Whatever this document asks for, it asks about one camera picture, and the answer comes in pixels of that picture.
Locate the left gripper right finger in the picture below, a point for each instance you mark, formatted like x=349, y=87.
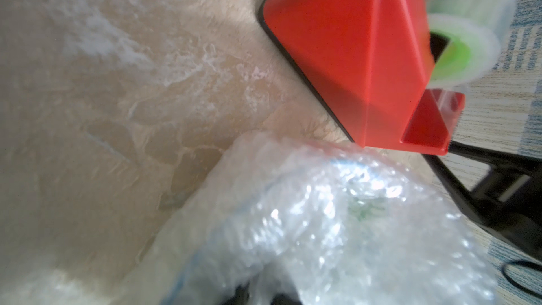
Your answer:
x=283, y=298

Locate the red tape dispenser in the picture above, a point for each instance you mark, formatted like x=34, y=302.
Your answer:
x=369, y=63

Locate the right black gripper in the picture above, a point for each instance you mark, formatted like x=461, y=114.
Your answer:
x=506, y=202

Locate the clear adhesive tape roll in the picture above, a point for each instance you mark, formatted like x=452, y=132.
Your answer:
x=476, y=31

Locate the clear bubble wrap sheet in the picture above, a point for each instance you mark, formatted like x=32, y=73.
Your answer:
x=317, y=223

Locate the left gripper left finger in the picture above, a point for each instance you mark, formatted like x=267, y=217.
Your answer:
x=240, y=297

